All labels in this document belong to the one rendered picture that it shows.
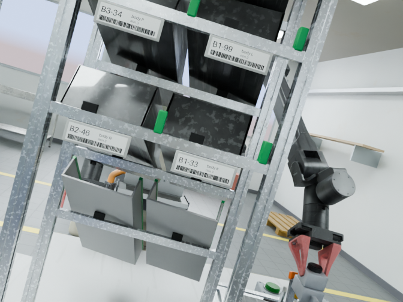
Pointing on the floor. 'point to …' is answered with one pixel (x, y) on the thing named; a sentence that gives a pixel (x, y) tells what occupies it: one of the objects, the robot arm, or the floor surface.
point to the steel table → (26, 99)
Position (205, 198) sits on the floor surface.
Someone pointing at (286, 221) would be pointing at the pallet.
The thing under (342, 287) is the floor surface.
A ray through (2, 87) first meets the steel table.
